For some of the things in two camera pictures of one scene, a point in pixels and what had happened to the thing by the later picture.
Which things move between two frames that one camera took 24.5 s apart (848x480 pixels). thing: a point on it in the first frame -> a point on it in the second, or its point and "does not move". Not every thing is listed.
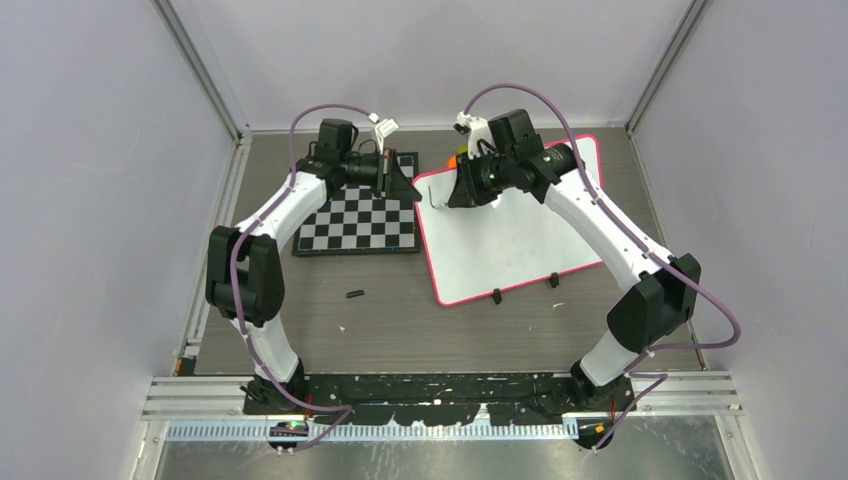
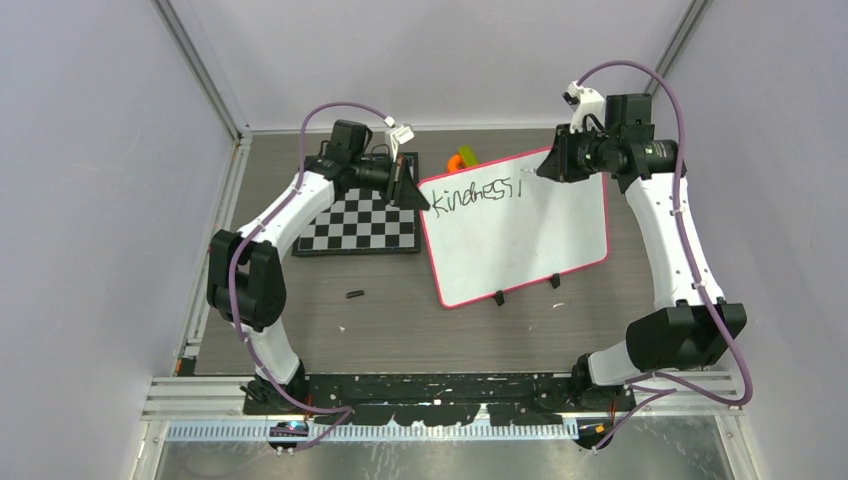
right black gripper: x=468 y=193 -> x=558 y=164
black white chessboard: x=353 y=220 does not move
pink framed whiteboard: x=474 y=251 does not move
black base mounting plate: x=443 y=399 does not move
